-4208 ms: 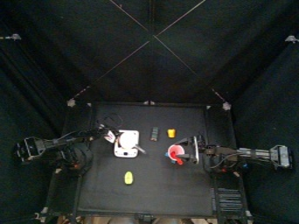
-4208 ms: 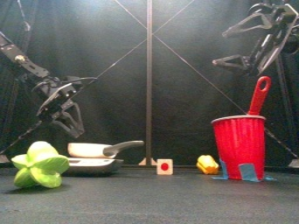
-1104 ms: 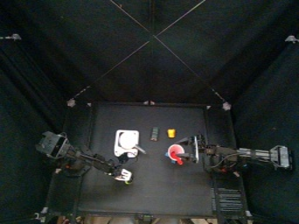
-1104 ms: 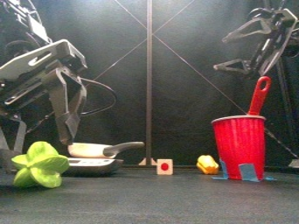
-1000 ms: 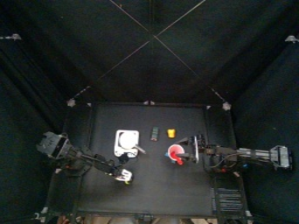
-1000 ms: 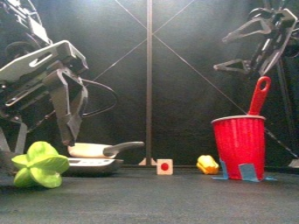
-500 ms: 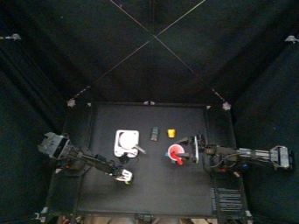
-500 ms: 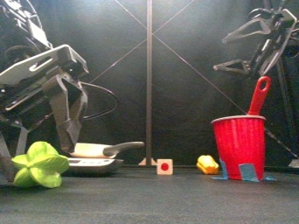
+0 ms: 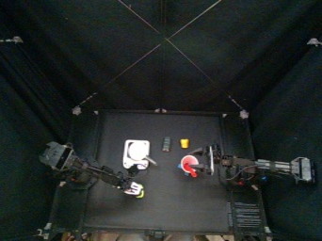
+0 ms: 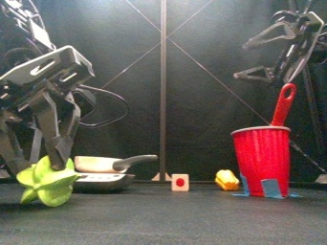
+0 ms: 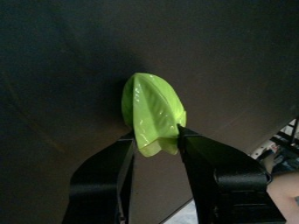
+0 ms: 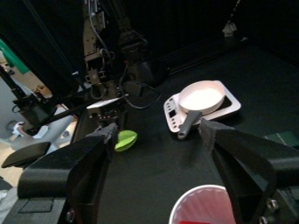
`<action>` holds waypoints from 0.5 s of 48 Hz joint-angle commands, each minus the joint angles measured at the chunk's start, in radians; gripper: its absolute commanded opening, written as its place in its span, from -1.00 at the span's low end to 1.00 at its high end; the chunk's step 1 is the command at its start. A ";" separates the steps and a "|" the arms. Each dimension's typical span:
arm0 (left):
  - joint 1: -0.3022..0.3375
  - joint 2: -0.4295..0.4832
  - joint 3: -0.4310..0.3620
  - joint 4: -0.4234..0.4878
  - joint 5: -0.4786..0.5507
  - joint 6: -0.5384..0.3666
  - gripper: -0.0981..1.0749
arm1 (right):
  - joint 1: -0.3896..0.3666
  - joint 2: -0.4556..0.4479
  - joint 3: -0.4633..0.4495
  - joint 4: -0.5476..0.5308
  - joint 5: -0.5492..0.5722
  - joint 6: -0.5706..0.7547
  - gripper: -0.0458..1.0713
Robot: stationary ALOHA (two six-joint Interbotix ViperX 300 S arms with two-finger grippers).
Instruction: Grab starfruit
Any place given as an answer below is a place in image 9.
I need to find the yellow-green toy starfruit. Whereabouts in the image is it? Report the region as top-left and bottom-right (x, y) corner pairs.
(135, 185), (146, 200)

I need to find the black plate with white print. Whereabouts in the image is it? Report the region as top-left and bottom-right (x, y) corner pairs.
(231, 201), (265, 232)

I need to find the grey cloth clamp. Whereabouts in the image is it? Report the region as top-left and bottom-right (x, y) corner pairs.
(6, 36), (26, 44)
(306, 37), (322, 47)

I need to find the black table edge clamp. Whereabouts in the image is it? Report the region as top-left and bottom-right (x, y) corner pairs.
(143, 229), (167, 240)

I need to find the grey spoon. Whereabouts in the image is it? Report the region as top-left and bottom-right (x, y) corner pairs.
(143, 154), (159, 167)

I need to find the white square tray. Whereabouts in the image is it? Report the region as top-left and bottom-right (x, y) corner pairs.
(122, 138), (151, 170)

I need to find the red toy chili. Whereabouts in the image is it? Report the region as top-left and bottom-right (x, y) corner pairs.
(186, 167), (199, 179)

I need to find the thin tan cord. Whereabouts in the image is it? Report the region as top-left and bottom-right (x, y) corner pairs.
(117, 0), (245, 111)
(78, 0), (223, 107)

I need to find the white round bowl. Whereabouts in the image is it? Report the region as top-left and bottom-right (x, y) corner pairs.
(127, 141), (149, 161)

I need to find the red cup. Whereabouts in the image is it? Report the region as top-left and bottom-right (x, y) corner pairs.
(181, 154), (202, 172)

